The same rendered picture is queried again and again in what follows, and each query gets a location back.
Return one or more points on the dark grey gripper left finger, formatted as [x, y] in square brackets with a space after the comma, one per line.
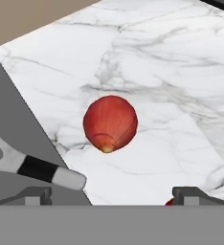
[37, 196]

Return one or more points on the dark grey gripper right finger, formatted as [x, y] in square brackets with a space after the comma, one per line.
[189, 195]

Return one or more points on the red tomato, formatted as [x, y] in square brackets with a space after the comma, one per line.
[170, 202]

